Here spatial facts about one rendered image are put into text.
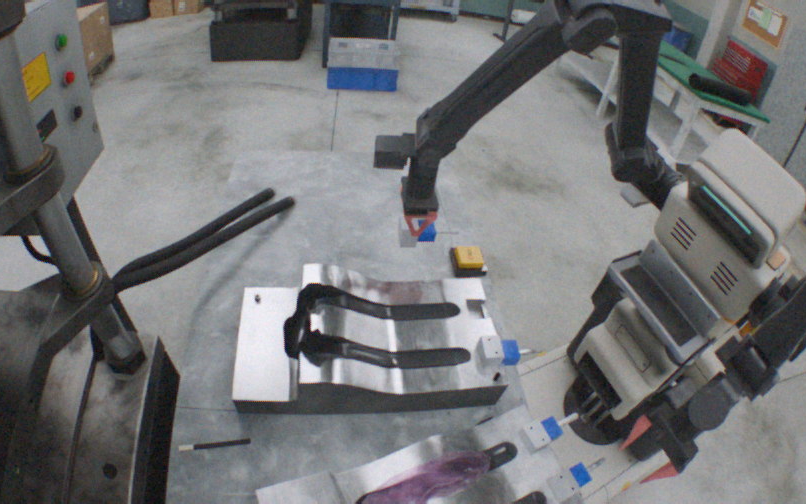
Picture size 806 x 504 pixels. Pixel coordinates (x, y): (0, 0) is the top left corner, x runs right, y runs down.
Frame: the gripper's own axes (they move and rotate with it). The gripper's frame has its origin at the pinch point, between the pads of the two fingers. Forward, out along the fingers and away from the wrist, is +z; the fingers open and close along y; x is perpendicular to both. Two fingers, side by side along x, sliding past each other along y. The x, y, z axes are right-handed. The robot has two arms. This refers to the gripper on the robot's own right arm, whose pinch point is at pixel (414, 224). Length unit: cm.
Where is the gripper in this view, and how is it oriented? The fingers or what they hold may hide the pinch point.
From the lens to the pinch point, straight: 94.6
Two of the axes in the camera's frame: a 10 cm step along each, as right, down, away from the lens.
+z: -1.1, 7.1, 7.0
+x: 9.9, 0.0, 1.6
